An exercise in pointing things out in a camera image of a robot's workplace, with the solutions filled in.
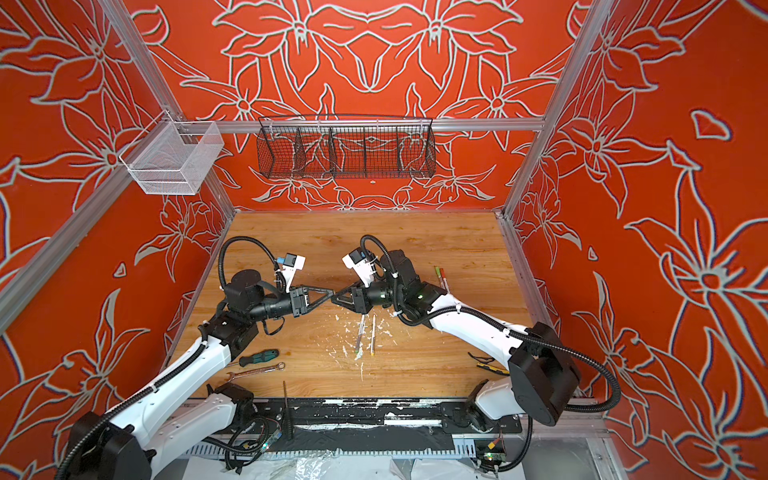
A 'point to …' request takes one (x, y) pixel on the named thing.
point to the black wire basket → (346, 146)
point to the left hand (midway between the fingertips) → (331, 295)
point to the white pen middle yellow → (373, 334)
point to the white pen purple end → (443, 272)
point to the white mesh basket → (173, 157)
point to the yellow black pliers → (484, 364)
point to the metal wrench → (278, 367)
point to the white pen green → (437, 269)
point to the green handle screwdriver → (261, 356)
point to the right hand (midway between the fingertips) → (330, 300)
